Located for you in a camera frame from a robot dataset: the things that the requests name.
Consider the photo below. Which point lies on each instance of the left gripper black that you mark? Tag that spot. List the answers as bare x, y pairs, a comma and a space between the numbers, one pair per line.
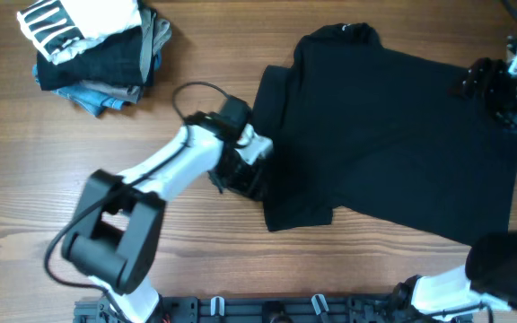
249, 181

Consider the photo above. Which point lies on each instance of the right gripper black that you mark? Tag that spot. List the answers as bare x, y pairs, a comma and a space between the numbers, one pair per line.
484, 80

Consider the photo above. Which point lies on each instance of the black t-shirt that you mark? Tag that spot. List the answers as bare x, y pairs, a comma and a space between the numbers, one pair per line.
357, 125

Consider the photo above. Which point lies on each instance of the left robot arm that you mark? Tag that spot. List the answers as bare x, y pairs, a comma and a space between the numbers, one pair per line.
114, 233

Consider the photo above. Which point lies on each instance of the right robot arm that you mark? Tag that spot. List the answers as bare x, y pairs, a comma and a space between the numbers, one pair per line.
488, 279

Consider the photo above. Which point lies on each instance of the blue denim folded garment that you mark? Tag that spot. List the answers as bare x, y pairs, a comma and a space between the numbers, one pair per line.
96, 97

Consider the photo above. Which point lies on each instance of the grey folded garment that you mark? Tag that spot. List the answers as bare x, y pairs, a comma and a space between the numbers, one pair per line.
156, 32

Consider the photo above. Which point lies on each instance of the black and white folded garment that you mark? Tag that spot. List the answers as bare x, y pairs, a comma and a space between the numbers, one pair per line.
62, 29

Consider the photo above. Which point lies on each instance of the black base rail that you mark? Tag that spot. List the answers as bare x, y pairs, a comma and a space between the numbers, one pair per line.
318, 308

